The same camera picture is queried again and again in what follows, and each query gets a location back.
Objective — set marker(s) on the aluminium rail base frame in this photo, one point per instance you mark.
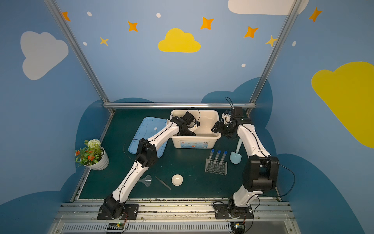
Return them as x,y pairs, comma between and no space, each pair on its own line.
175,216

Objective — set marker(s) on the controller circuit board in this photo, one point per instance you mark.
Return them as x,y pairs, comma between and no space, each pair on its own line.
115,228
237,228

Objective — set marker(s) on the right controller circuit board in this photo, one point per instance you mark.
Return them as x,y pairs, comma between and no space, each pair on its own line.
237,228

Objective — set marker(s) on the potted flower plant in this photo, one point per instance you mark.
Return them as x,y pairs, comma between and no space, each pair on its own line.
92,155

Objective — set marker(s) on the clear plastic funnel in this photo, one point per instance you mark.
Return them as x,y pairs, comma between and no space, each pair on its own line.
147,180

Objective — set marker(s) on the left controller circuit board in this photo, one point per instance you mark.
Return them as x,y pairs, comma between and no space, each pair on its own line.
115,228

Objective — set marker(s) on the light blue bin lid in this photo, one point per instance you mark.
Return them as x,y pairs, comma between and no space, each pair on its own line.
148,128

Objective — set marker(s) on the light blue plastic scoop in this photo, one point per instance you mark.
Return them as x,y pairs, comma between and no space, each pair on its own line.
235,157

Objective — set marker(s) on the clear test tube rack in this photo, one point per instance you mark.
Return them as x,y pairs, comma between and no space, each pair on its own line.
217,168

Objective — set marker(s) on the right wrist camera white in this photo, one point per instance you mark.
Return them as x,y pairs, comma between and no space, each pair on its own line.
226,118

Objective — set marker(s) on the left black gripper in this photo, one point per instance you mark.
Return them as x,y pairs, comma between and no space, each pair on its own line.
191,127

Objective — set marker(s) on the white ceramic mortar bowl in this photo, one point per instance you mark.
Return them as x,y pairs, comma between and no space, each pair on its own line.
177,180

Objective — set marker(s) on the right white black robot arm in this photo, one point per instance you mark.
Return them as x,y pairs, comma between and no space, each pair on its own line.
260,173

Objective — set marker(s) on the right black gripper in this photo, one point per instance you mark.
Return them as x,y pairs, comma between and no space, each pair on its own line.
220,127

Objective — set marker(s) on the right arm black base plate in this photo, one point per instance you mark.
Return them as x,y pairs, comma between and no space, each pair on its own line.
223,211

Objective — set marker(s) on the white plastic storage bin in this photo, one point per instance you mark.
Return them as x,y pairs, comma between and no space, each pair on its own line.
205,138

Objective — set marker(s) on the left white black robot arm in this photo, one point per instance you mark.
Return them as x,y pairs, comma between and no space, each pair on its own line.
146,156

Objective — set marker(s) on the glass stirring rod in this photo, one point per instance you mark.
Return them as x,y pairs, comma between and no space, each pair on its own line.
161,181

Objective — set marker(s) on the test tube blue cap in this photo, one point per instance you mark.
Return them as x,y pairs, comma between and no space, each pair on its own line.
223,157
217,156
210,156

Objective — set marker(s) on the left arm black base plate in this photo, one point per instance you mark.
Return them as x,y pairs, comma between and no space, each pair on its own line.
128,211

